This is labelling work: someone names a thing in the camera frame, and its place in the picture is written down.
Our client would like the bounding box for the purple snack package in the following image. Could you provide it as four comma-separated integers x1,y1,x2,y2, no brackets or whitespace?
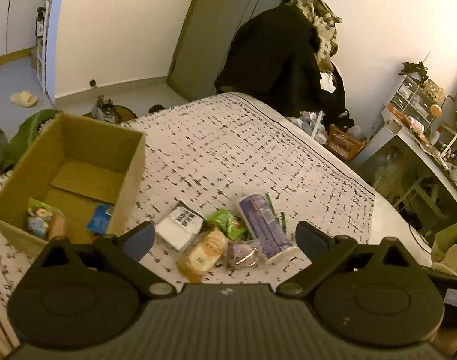
237,193,293,262

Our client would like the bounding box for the beige bread snack packet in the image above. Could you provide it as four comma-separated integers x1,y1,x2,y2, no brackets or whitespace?
176,228,229,283

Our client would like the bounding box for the round purple snack packet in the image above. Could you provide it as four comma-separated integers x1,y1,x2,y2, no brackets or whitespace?
225,241,259,269

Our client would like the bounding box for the green snack packet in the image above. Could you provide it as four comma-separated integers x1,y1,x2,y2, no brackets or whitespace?
206,208,248,241

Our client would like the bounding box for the blue snack packet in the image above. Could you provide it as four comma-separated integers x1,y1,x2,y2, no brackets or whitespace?
86,204,114,235

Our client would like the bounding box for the black white snack packet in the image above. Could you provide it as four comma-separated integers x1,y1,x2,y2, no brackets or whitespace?
155,201,211,252

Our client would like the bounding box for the colourful snack packet in box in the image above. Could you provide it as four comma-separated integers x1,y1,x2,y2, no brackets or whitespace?
27,198,67,241

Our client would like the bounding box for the brown cardboard box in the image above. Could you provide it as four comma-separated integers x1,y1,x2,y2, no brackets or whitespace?
0,113,145,257

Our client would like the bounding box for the orange basket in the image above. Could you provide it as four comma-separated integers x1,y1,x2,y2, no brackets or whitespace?
326,124,367,161

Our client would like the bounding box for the white patterned bed cover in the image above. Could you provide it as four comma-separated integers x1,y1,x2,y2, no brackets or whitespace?
0,94,430,353

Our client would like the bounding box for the white desk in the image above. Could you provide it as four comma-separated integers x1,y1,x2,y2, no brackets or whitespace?
351,109,457,205

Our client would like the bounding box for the green cartoon rug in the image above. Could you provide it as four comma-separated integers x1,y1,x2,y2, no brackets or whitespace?
1,109,59,168

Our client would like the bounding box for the small drawer organizer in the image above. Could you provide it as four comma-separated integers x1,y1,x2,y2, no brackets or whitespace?
390,76,435,128

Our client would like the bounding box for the black coat on rack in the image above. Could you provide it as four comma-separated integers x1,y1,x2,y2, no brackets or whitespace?
214,5,355,130

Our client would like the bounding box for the grey door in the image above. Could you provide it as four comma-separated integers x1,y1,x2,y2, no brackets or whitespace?
167,0,292,101

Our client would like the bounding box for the white kitchen cabinet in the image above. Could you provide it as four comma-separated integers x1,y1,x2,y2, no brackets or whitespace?
0,0,44,57

